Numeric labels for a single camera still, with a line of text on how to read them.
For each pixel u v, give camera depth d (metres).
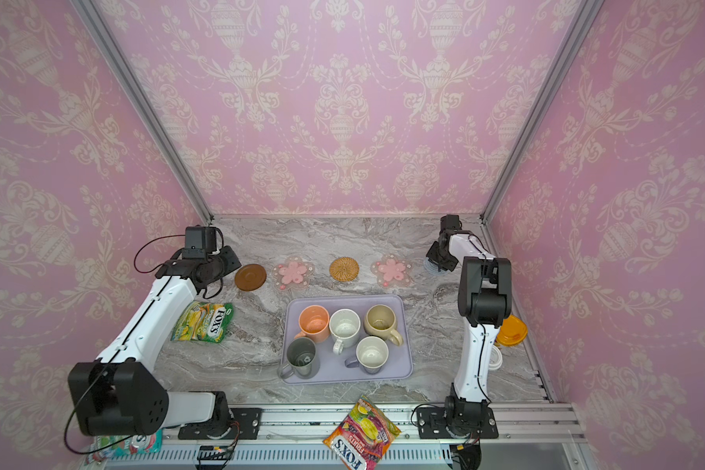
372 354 0.85
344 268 1.06
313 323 0.90
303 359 0.83
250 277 1.02
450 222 0.88
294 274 1.03
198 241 0.63
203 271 0.59
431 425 0.73
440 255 0.91
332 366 0.83
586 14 0.69
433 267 1.03
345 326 0.90
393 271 1.05
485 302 0.59
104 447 0.42
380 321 0.91
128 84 0.81
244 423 0.74
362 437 0.70
